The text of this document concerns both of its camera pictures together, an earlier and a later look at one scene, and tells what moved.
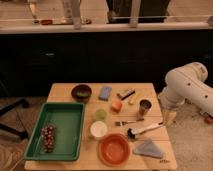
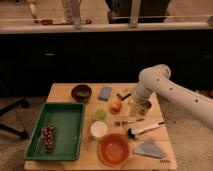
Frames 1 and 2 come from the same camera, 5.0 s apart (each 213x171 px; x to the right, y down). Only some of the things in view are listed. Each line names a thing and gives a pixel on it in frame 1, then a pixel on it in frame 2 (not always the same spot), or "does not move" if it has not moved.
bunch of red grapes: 48,138 does not move
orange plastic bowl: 113,149 does not move
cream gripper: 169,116 to 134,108
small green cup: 100,115 does not move
